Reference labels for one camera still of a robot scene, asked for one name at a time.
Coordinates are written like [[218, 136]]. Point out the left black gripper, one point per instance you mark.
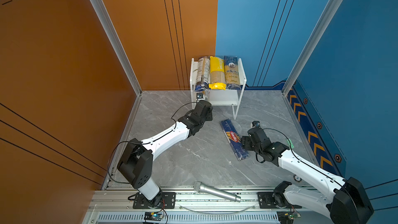
[[209, 115]]

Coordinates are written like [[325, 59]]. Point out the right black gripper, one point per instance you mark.
[[246, 140]]

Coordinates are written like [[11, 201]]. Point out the red-ended clear spaghetti bag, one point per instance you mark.
[[205, 96]]

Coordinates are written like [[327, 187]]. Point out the blue Barilla spaghetti box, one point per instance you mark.
[[234, 140]]

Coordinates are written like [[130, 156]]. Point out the clear labelled spaghetti bag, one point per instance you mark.
[[202, 79]]

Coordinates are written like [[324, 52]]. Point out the yellow Pastatime spaghetti bag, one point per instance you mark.
[[217, 74]]

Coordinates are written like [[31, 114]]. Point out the blue Ankara spaghetti bag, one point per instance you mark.
[[231, 72]]

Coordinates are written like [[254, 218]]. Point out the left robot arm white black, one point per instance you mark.
[[136, 162]]

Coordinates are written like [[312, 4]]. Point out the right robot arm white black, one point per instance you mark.
[[344, 201]]

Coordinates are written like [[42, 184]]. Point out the white two-tier metal shelf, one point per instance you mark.
[[230, 98]]

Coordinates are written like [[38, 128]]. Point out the green toy brick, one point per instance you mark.
[[290, 143]]

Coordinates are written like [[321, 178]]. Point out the small round floor disc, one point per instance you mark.
[[297, 178]]

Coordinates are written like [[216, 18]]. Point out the silver microphone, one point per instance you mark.
[[203, 188]]

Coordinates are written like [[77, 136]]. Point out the right green circuit board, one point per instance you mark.
[[288, 217]]

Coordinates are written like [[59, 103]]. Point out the green circuit board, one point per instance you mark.
[[288, 217], [154, 217]]

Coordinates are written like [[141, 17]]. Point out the left green circuit board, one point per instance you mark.
[[154, 217]]

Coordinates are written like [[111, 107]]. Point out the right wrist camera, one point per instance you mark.
[[256, 124]]

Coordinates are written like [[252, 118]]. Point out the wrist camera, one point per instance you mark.
[[200, 96], [256, 124]]

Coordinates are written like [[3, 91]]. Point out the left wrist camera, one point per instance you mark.
[[200, 96]]

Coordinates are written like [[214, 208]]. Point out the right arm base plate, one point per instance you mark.
[[266, 201]]

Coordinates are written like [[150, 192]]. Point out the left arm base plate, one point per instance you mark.
[[165, 200]]

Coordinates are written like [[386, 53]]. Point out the aluminium front rail frame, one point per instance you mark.
[[115, 206]]

